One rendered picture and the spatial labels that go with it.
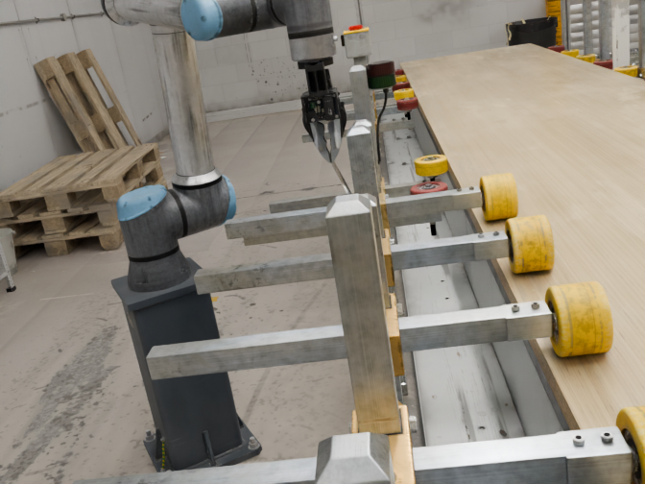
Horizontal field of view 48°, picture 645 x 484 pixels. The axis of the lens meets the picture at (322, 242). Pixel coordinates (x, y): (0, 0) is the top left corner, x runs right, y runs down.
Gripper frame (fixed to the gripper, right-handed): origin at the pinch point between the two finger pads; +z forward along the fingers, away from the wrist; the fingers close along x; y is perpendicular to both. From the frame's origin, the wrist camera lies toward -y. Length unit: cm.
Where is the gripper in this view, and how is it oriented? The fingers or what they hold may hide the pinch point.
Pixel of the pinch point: (330, 156)
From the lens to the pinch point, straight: 151.6
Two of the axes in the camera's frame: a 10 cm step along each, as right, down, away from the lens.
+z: 1.5, 9.3, 3.2
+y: -0.5, 3.3, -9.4
